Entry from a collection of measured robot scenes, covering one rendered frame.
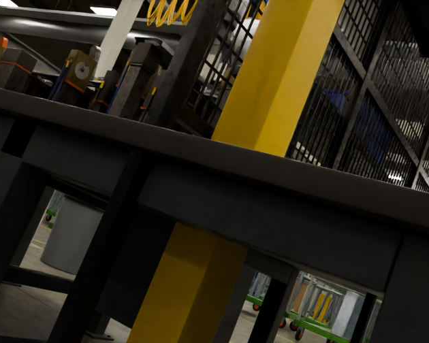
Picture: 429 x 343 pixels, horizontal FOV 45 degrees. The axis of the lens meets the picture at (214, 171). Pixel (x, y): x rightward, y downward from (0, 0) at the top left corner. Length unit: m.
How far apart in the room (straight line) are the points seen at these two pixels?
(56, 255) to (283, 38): 4.04
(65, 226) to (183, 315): 3.97
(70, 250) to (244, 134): 3.97
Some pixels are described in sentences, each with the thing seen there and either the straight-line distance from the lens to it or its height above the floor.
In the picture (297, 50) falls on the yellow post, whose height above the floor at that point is 0.93.
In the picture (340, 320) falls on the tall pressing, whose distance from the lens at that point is 7.91.
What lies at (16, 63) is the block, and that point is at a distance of 2.20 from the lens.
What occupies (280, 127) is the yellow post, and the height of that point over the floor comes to 0.80.
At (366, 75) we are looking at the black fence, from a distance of 1.45.
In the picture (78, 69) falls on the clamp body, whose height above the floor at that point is 0.98.
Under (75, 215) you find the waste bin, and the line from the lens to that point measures 4.74.
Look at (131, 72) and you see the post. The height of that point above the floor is 0.90.
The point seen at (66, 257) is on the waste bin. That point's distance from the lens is 4.77.
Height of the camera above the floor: 0.54
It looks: 10 degrees up
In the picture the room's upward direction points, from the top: 22 degrees clockwise
